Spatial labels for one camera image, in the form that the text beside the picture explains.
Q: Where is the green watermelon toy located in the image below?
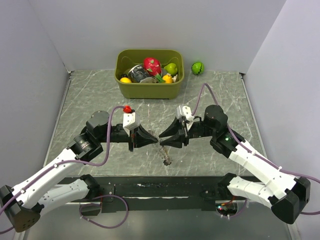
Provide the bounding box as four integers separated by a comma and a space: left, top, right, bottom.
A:
191, 61, 205, 75

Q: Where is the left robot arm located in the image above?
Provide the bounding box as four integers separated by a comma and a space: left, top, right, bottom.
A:
0, 110, 158, 233

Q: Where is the red dragon fruit toy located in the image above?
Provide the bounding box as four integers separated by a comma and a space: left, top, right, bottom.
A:
143, 57, 162, 77

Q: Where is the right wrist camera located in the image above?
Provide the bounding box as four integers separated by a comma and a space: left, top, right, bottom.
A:
176, 105, 195, 130

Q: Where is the green pear toy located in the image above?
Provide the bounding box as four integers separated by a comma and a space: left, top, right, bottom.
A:
164, 62, 178, 76

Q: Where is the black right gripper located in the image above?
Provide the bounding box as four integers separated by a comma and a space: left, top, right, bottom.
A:
159, 114, 216, 149

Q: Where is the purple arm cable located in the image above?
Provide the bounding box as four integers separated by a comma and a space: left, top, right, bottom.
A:
191, 83, 320, 221
0, 105, 130, 235

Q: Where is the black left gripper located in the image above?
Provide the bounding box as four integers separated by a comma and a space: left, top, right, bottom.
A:
98, 122, 158, 151

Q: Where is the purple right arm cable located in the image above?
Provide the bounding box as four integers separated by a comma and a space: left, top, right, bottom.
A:
191, 83, 320, 221

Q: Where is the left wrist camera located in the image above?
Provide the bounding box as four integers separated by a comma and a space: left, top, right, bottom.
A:
122, 112, 141, 135

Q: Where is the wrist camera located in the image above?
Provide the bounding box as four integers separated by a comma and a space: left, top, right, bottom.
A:
122, 112, 141, 135
176, 105, 195, 130

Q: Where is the yellow lemon toy right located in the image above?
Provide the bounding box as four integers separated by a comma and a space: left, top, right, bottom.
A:
162, 74, 173, 84

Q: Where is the yellow lemon toy left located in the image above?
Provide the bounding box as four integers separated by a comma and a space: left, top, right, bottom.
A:
120, 77, 132, 83

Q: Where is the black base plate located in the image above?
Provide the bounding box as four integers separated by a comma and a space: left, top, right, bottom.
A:
68, 175, 247, 213

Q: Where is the yellow lemon toy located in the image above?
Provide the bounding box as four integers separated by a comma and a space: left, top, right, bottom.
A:
120, 77, 132, 83
162, 74, 173, 84

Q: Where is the olive green plastic bin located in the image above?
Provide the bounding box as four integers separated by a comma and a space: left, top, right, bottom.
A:
114, 49, 185, 99

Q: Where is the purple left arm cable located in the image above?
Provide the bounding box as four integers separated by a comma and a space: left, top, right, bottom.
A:
0, 105, 130, 235

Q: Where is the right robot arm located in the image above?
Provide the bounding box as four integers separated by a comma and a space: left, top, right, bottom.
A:
159, 105, 311, 224

